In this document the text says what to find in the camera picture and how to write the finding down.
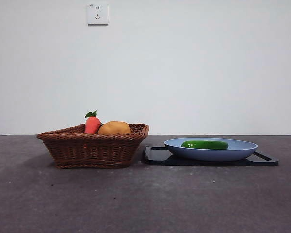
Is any black rectangular tray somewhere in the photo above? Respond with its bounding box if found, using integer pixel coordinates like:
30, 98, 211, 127
142, 145, 279, 167

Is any yellow-brown potato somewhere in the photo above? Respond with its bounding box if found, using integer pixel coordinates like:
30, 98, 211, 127
97, 121, 131, 136

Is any blue round plate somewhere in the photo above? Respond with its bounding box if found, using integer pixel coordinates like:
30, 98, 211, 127
164, 137, 259, 162

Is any white wall socket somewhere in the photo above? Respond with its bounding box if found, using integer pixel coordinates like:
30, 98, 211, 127
87, 2, 109, 26

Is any brown wicker basket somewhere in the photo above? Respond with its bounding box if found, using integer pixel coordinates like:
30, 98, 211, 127
36, 123, 150, 169

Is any green pepper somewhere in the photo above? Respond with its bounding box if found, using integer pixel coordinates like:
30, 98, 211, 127
181, 140, 229, 150

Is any orange toy carrot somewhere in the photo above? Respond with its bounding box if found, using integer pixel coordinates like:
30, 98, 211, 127
84, 110, 102, 135

